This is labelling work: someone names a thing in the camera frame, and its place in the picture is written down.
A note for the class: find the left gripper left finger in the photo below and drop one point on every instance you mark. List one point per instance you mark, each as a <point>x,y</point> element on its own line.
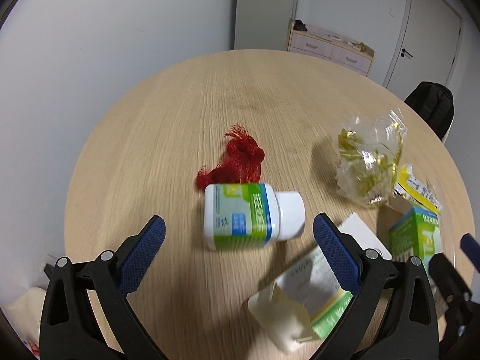
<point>86,314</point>

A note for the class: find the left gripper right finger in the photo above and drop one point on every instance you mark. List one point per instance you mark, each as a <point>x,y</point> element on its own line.
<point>409,326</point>

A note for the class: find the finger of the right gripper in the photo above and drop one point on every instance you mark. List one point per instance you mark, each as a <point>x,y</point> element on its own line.
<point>471,249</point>
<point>449,282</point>

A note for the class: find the green white medicine box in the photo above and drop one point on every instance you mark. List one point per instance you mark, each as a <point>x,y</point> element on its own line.
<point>416,233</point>

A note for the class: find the yellow silver snack wrapper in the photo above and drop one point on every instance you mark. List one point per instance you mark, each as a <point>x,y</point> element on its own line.
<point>413,190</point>

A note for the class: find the clear bag with gold ribbon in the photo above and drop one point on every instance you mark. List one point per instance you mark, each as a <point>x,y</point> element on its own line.
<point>369,158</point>

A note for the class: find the white green pill bottle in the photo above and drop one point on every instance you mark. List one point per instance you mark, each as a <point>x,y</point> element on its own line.
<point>244,216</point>

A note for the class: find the red mesh net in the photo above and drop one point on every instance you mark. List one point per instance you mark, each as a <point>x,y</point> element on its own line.
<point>239,164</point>

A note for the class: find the cream white seat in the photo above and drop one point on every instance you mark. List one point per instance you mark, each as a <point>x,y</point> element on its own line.
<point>24,315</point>

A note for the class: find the white chair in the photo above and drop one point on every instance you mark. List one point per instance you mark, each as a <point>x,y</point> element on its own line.
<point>445,136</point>

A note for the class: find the black backpack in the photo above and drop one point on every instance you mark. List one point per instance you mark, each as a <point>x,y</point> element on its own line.
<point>434,103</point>

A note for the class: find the white door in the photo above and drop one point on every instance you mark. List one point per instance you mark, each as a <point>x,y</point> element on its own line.
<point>428,47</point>

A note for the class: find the round wooden table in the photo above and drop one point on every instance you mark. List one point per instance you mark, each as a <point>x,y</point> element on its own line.
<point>143,158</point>

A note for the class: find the tall grey cabinet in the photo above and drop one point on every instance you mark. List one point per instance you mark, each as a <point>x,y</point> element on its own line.
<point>263,24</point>

